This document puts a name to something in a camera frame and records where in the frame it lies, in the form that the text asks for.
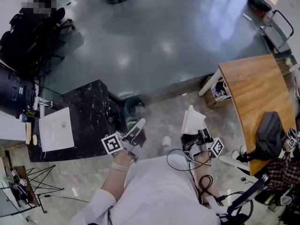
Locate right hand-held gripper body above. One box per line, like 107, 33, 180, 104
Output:
182, 135, 225, 160

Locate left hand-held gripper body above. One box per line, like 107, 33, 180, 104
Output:
101, 131, 139, 162

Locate white cloth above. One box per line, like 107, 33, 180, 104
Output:
181, 105, 207, 135

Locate person's right forearm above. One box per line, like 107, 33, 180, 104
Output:
194, 150, 220, 205

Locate person's left forearm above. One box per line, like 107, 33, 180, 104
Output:
102, 151, 136, 203

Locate green trash bin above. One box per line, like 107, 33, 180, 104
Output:
124, 97, 146, 131

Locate person's white shoe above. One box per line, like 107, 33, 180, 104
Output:
162, 135, 172, 153

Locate pale wristband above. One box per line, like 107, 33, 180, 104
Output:
111, 161, 130, 173

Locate black marble counter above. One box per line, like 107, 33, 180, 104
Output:
27, 79, 128, 163

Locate white table leg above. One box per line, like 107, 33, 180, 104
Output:
198, 68, 222, 97

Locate person's white shirt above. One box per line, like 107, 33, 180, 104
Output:
69, 153, 220, 225

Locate grey backpack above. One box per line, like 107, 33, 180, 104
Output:
255, 111, 288, 159

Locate white sink basin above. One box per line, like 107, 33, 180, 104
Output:
37, 106, 75, 153

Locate wooden table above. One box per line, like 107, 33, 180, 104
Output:
217, 54, 298, 177

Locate chrome faucet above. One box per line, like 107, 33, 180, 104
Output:
34, 96, 54, 117

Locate spare hand-held gripper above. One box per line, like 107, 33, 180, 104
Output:
10, 169, 29, 189

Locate grey platform trolley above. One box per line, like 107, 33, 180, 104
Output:
259, 9, 295, 54

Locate black bag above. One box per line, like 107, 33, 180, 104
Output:
247, 0, 273, 13

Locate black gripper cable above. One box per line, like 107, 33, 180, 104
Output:
166, 148, 227, 206

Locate black camera pole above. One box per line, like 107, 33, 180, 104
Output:
217, 174, 270, 222

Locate wooden side table wire legs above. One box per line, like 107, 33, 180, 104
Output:
4, 164, 65, 215

